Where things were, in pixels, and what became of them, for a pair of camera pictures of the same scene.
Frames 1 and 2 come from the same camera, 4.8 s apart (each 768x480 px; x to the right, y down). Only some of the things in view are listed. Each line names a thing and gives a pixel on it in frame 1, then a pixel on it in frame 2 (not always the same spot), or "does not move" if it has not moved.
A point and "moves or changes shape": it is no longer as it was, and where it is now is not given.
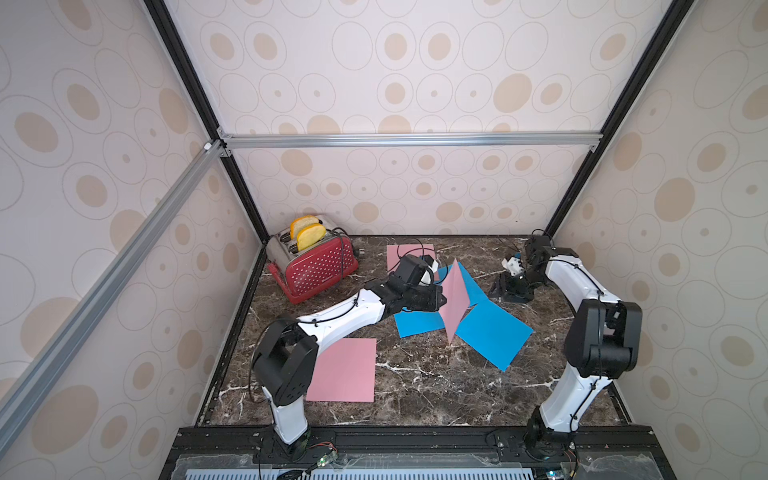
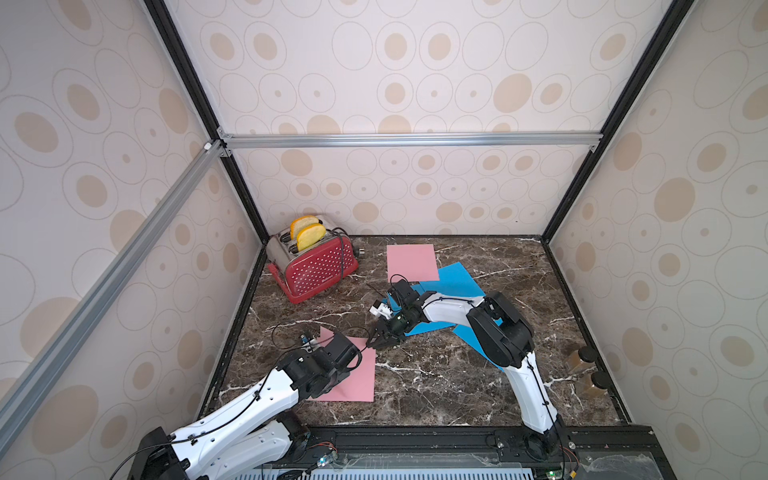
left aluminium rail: x=48 y=364 does not move
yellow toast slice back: x=301 y=223 does not move
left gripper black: x=432 y=303 -> x=344 y=370
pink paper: x=345 y=371 does not move
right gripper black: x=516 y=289 -> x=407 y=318
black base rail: x=414 y=453 does not move
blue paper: x=413 y=323 moves or changes shape
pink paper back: x=396 y=252 moves or changes shape
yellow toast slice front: x=310 y=235 does not move
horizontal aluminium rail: x=247 y=140 does not move
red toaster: x=301 y=274 does not move
